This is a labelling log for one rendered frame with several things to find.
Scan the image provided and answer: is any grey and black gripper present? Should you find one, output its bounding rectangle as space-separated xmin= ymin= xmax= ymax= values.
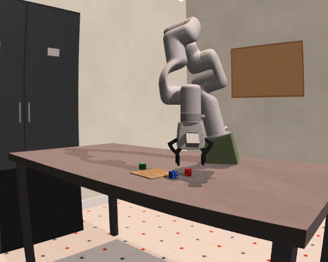
xmin=168 ymin=121 xmax=214 ymax=166

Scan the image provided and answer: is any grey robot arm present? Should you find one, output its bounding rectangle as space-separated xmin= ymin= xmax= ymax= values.
xmin=159 ymin=17 xmax=229 ymax=139

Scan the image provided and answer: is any blue die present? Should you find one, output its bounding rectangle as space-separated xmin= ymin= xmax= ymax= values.
xmin=169 ymin=171 xmax=178 ymax=179

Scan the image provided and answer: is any orange flat mat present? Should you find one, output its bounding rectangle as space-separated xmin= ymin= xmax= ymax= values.
xmin=130 ymin=168 xmax=169 ymax=179

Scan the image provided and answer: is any red die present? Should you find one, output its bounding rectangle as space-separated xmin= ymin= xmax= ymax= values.
xmin=184 ymin=169 xmax=192 ymax=176

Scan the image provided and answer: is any green die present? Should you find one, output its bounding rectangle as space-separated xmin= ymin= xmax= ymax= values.
xmin=139 ymin=163 xmax=146 ymax=170

